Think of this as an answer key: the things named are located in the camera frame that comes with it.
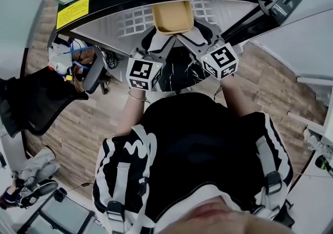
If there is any person's black white top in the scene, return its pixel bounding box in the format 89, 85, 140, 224
92, 92, 293, 234

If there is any black cable with adapter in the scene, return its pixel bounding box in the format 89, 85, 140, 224
66, 182, 92, 192

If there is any brown leather bag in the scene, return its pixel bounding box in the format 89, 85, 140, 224
71, 53, 97, 93

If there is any white desk frame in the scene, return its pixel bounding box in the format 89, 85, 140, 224
286, 76, 333, 135

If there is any black marble round table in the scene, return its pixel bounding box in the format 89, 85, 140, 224
103, 44, 224, 93

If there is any thin gold bracelet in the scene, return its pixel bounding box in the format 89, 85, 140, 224
127, 89, 148, 102

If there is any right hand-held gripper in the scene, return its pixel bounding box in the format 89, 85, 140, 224
176, 19, 239, 81

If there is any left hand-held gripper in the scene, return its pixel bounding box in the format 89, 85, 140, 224
125, 26, 179, 92

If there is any person's face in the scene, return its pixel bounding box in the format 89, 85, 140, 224
158, 196, 294, 234

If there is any black framed glass cabinet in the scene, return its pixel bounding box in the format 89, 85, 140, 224
17, 188, 96, 234

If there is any yellow plastic tray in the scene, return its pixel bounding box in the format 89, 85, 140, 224
151, 1, 195, 36

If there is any white harness strap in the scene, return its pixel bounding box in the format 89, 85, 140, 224
253, 136, 284, 218
106, 124, 153, 231

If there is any person's left forearm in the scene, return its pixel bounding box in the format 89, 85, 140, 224
116, 87, 148, 137

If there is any black cable bundle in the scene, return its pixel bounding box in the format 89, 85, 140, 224
100, 47, 123, 70

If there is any black office chair with armrests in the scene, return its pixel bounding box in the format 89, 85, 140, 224
0, 56, 110, 139

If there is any black small device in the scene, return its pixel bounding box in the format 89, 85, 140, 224
53, 187, 68, 202

